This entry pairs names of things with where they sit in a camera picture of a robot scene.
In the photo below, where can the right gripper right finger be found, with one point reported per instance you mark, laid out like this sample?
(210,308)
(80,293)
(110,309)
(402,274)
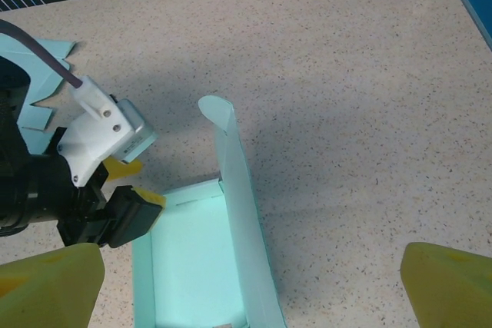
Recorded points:
(453,289)

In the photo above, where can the light blue paper box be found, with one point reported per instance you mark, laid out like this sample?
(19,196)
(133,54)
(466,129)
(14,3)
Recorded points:
(184,266)
(38,116)

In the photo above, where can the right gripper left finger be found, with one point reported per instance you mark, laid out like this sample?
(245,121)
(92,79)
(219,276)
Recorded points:
(46,289)

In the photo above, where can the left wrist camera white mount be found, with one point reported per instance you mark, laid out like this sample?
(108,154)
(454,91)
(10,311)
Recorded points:
(100,132)

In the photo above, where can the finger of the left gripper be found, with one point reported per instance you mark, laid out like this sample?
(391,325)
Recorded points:
(123,169)
(130,213)

